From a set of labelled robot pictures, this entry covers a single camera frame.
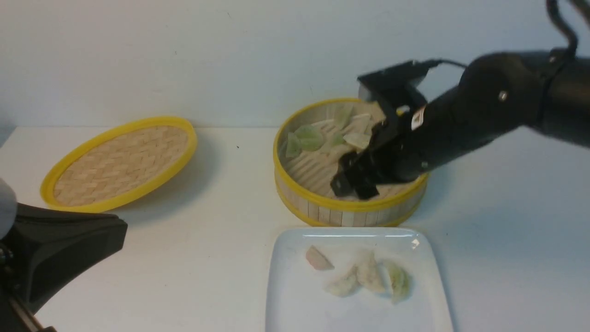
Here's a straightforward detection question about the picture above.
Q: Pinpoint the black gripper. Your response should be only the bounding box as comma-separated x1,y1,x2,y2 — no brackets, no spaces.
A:
330,119,429,201

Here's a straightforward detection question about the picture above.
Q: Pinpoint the white speckled dumpling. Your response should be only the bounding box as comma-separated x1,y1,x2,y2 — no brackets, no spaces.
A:
356,251,386,294

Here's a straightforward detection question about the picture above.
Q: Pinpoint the pink dumpling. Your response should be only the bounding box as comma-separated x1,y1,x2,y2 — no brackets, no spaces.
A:
305,245,335,271

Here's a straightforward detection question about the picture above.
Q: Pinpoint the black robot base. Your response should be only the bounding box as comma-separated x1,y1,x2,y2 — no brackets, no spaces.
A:
0,181,127,332

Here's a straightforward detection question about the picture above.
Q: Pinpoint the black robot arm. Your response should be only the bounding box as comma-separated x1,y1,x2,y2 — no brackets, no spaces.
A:
330,49,590,200

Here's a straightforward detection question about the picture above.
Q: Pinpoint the white square plate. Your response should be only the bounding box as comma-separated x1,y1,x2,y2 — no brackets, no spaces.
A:
264,227,454,332

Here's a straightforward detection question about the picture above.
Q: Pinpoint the white dumpling in steamer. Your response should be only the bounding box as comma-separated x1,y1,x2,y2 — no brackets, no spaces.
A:
343,133,371,150

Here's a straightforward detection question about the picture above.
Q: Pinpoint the yellow-rimmed bamboo steamer basket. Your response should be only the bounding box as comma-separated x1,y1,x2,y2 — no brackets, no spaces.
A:
272,98,429,227

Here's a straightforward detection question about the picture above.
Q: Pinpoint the pale green dumpling in steamer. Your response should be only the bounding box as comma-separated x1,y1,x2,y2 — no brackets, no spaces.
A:
285,132,302,159

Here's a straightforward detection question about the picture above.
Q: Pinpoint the yellow-rimmed bamboo steamer lid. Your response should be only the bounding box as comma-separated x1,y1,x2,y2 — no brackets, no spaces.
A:
40,116,198,213

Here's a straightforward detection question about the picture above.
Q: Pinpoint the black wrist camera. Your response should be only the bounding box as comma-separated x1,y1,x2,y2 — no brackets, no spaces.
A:
357,59,440,119

